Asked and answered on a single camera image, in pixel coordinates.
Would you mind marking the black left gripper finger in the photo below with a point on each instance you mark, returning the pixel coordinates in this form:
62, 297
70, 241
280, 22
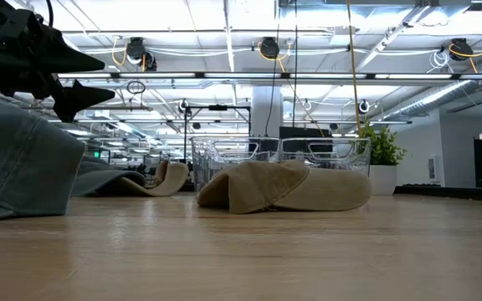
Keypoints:
73, 58
82, 98

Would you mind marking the grey denim baseball cap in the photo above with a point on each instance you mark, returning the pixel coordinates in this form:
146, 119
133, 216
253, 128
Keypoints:
23, 167
98, 175

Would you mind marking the beige baseball cap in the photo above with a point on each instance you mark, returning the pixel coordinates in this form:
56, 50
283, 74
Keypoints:
170, 180
266, 188

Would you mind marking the clear plastic bin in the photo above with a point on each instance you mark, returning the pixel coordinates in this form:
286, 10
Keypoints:
224, 154
329, 150

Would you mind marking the long ceiling light bar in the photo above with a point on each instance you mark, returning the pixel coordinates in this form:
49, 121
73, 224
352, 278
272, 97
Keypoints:
241, 75

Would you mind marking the white building column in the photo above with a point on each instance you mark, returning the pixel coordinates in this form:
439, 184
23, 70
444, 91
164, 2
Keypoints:
262, 108

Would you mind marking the black computer monitor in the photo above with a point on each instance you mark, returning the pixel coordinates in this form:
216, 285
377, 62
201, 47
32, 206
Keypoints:
304, 133

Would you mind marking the green artificial plant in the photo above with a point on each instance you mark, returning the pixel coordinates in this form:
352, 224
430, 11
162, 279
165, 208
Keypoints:
381, 146

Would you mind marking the white plant pot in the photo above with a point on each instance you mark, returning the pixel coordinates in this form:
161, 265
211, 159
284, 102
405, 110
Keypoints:
385, 180

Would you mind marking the white wall box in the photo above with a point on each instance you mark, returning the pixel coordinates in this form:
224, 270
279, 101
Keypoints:
432, 168

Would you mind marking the silver air duct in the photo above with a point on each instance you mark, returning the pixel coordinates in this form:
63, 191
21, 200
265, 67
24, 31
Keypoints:
442, 96

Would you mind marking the black aluminium frame rail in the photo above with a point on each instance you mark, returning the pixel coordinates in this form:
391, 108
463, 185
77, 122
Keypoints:
454, 193

